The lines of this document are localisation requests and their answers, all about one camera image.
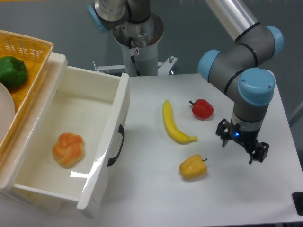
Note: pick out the red bell pepper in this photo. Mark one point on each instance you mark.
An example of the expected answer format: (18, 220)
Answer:
(202, 109)

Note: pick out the yellow banana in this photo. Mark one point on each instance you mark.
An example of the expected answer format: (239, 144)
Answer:
(171, 128)

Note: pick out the orange knotted bread roll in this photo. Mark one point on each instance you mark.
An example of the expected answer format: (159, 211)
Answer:
(68, 149)

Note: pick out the yellow bell pepper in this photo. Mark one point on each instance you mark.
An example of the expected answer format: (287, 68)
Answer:
(194, 166)

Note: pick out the black corner device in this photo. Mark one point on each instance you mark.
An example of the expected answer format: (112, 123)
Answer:
(298, 202)

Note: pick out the green bell pepper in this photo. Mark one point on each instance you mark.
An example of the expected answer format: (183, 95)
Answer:
(13, 72)

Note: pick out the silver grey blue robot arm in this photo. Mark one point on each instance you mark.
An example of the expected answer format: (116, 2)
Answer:
(235, 73)

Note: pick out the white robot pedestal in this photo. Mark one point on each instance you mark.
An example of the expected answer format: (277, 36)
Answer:
(139, 44)

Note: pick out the white drawer cabinet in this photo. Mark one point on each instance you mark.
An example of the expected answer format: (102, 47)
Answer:
(18, 148)

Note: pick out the white plate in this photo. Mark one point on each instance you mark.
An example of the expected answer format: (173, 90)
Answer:
(7, 111)

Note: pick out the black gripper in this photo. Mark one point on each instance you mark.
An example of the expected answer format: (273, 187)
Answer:
(248, 139)

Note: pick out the yellow woven basket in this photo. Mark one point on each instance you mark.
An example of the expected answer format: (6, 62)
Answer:
(24, 59)

